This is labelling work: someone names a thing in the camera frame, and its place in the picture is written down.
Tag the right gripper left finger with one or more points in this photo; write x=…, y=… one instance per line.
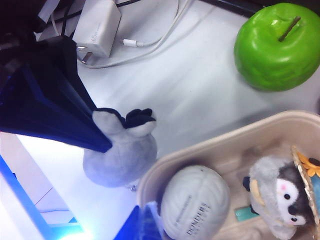
x=45, y=100

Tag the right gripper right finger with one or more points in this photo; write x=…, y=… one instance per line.
x=145, y=225

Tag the white-grey stitched ball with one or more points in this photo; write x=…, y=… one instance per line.
x=192, y=200

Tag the white charger adapter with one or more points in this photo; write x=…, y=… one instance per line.
x=97, y=30

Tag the white plastic tub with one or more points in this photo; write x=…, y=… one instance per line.
x=200, y=152

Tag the small teal block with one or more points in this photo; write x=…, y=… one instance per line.
x=243, y=213

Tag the plush penguin with straw hat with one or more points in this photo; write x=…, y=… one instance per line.
x=270, y=180

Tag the green plastic apple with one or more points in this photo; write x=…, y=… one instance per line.
x=270, y=57

